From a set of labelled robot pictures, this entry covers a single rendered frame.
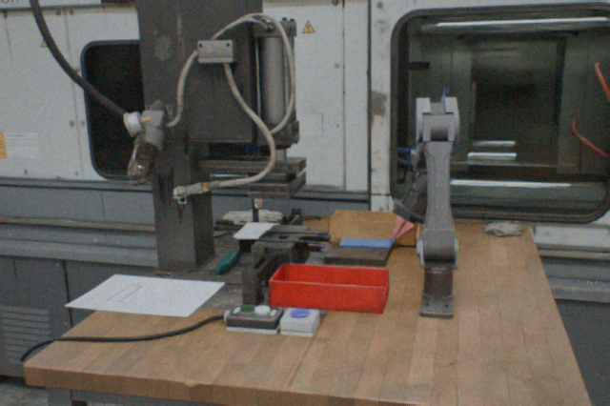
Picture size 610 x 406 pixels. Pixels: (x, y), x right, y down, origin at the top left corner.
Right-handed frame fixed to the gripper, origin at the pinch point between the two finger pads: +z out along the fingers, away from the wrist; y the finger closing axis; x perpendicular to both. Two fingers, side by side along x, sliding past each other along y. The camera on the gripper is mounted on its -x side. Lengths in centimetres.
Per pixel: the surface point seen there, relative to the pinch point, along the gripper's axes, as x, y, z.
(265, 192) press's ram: 26.6, 34.4, -0.8
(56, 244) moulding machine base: -57, 106, 88
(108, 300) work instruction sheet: 43, 52, 35
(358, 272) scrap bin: 31.8, 6.3, 2.8
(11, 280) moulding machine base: -61, 118, 115
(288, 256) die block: 26.2, 22.1, 10.5
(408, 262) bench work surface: 9.2, -5.6, 1.5
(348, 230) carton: -5.6, 11.5, 6.5
